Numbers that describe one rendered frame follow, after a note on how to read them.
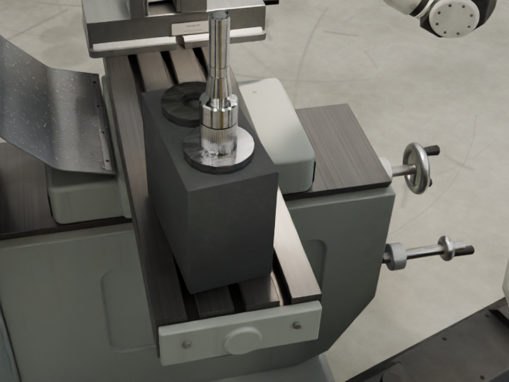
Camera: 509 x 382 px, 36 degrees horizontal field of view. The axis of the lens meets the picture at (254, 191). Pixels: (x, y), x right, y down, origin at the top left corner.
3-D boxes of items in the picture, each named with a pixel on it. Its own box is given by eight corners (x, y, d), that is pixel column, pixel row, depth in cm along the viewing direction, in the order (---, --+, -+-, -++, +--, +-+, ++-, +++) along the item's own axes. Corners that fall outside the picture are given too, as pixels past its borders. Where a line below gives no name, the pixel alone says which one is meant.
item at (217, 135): (192, 141, 99) (191, 103, 95) (221, 127, 102) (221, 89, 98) (215, 160, 97) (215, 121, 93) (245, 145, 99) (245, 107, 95)
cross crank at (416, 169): (419, 170, 185) (429, 129, 177) (440, 202, 177) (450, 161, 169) (355, 178, 182) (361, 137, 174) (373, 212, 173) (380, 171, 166)
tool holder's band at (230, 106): (191, 103, 95) (191, 96, 95) (221, 89, 98) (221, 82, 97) (215, 121, 93) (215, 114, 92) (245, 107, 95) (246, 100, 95)
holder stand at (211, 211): (221, 176, 125) (223, 69, 112) (273, 274, 110) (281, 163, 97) (147, 192, 122) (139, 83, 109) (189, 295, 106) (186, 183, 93)
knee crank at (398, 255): (466, 243, 180) (471, 224, 176) (477, 262, 176) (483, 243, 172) (375, 258, 176) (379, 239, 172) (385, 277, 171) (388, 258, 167)
